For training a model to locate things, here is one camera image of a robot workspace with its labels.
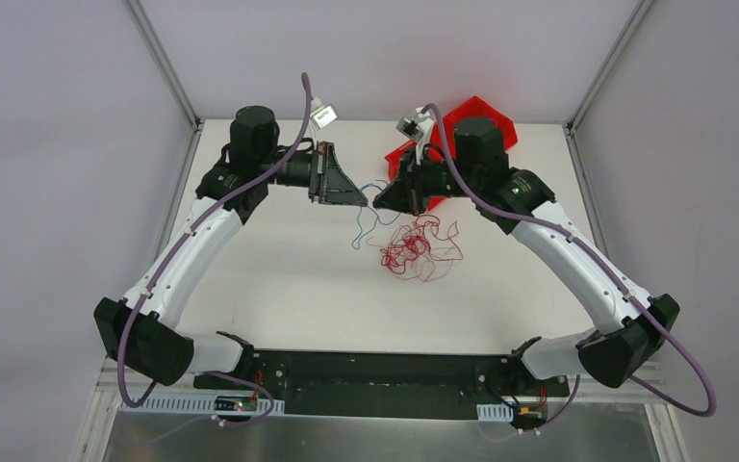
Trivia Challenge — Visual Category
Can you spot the red wire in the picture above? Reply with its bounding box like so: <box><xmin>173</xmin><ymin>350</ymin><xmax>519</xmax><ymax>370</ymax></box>
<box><xmin>365</xmin><ymin>215</ymin><xmax>465</xmax><ymax>284</ymax></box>

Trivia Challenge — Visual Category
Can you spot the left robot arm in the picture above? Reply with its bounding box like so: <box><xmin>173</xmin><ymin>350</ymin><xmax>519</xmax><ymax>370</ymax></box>
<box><xmin>93</xmin><ymin>106</ymin><xmax>368</xmax><ymax>390</ymax></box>

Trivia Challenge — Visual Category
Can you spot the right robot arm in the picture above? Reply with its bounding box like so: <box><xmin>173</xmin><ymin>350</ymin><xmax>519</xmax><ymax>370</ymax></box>
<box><xmin>373</xmin><ymin>115</ymin><xmax>680</xmax><ymax>395</ymax></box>

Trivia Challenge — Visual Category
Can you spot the red plastic bin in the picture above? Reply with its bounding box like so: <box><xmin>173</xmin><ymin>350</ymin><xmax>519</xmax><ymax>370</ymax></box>
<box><xmin>389</xmin><ymin>114</ymin><xmax>514</xmax><ymax>210</ymax></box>

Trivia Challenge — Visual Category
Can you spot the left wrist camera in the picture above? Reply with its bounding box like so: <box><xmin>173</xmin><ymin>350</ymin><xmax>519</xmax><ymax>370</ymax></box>
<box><xmin>308</xmin><ymin>97</ymin><xmax>338</xmax><ymax>141</ymax></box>

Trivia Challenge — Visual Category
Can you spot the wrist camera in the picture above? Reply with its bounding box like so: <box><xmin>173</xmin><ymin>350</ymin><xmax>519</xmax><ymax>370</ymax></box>
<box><xmin>308</xmin><ymin>97</ymin><xmax>338</xmax><ymax>141</ymax></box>
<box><xmin>396</xmin><ymin>107</ymin><xmax>436</xmax><ymax>160</ymax></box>

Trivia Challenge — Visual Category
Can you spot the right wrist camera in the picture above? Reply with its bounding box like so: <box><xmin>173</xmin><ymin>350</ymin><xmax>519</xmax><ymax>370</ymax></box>
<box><xmin>396</xmin><ymin>107</ymin><xmax>436</xmax><ymax>160</ymax></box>

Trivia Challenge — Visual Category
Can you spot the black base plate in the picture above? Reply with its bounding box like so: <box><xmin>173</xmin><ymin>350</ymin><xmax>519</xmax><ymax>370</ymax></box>
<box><xmin>191</xmin><ymin>346</ymin><xmax>571</xmax><ymax>421</ymax></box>

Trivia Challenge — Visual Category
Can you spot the aluminium frame rail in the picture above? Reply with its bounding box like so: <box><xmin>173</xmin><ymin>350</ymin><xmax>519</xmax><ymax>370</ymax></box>
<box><xmin>95</xmin><ymin>348</ymin><xmax>672</xmax><ymax>405</ymax></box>

